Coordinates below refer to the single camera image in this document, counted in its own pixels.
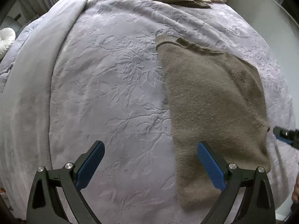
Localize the grey pleated curtain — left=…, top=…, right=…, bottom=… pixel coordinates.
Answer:
left=19, top=0, right=68, bottom=21

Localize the person's right hand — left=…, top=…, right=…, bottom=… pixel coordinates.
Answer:
left=292, top=171, right=299, bottom=203

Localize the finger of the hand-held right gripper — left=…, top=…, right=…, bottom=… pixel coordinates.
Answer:
left=273, top=126, right=299, bottom=148

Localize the smooth lavender blanket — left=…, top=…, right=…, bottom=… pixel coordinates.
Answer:
left=0, top=0, right=95, bottom=215

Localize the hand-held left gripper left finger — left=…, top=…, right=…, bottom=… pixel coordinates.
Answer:
left=26, top=140, right=105, bottom=224

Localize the taupe knit sweater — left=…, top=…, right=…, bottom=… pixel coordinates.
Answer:
left=155, top=35, right=271, bottom=209

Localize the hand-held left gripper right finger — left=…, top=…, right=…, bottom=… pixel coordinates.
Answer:
left=197, top=141, right=276, bottom=224

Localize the lavender embossed floral blanket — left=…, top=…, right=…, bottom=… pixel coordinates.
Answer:
left=0, top=0, right=296, bottom=222

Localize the white round cushion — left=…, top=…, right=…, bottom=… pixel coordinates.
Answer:
left=0, top=27, right=16, bottom=60

